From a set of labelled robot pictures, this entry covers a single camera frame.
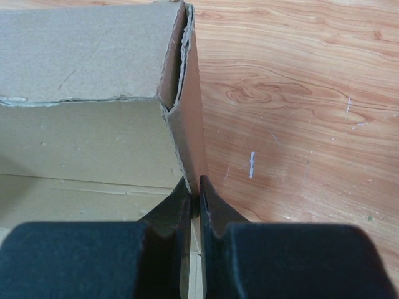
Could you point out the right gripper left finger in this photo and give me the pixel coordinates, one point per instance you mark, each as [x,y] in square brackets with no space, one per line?
[147,258]

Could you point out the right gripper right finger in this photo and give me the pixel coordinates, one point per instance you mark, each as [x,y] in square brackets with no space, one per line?
[244,259]

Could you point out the brown cardboard box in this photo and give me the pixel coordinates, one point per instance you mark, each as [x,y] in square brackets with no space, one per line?
[101,112]

